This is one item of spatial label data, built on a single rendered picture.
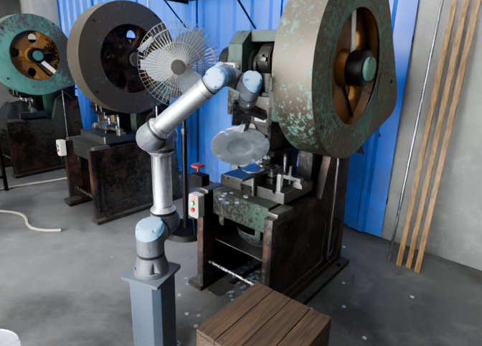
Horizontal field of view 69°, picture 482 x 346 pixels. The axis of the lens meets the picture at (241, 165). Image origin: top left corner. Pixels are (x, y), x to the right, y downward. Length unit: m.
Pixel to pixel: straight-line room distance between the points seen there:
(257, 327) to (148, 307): 0.48
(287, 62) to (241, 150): 0.56
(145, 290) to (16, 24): 3.36
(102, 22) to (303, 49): 1.76
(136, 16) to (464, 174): 2.59
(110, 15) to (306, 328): 2.34
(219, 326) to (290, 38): 1.14
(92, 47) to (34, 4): 3.83
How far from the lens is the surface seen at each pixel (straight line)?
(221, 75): 1.24
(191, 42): 2.49
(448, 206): 2.91
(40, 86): 4.47
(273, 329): 1.52
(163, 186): 1.58
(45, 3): 6.61
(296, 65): 1.37
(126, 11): 2.91
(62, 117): 4.83
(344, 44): 1.73
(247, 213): 1.88
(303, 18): 1.42
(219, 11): 3.75
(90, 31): 2.76
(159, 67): 2.54
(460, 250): 3.01
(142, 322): 1.74
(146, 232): 1.52
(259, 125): 1.90
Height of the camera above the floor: 1.35
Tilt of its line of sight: 17 degrees down
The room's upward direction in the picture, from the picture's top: 2 degrees clockwise
